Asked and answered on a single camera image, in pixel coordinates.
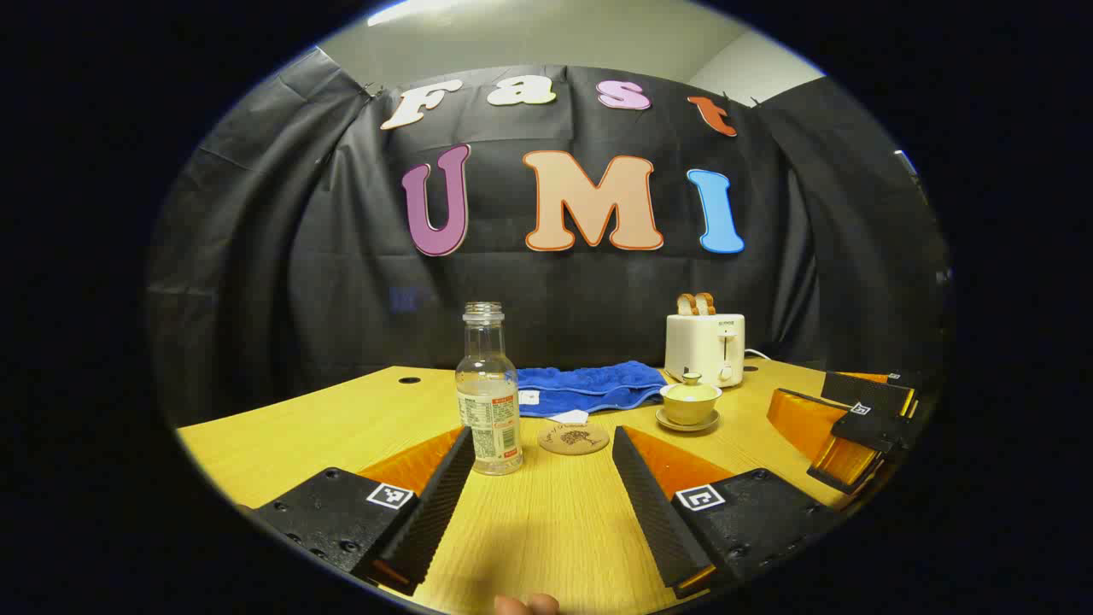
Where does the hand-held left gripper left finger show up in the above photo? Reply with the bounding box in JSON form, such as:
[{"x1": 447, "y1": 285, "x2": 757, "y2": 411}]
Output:
[{"x1": 248, "y1": 425, "x2": 476, "y2": 597}]

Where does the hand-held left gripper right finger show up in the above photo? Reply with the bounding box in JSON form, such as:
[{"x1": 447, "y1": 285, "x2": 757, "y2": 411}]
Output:
[{"x1": 611, "y1": 425, "x2": 844, "y2": 599}]

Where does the round cork coaster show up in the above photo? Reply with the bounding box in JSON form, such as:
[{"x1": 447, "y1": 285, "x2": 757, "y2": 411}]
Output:
[{"x1": 538, "y1": 422, "x2": 611, "y2": 456}]

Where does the yellow-green teacup lid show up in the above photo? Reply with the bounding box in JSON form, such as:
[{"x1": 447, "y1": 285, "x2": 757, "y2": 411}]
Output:
[{"x1": 659, "y1": 372, "x2": 723, "y2": 402}]

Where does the clear plastic water bottle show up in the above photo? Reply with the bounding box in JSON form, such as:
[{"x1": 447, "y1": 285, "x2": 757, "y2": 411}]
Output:
[{"x1": 455, "y1": 302, "x2": 523, "y2": 477}]

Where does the yellow-green ceramic saucer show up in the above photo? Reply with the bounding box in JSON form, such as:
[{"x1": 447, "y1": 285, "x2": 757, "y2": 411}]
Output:
[{"x1": 655, "y1": 407, "x2": 720, "y2": 433}]

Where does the blue towel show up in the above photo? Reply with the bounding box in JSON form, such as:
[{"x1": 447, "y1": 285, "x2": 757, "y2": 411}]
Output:
[{"x1": 515, "y1": 360, "x2": 669, "y2": 425}]

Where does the white toaster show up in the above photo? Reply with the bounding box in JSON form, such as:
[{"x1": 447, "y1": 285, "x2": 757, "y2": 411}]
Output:
[{"x1": 664, "y1": 313, "x2": 746, "y2": 388}]

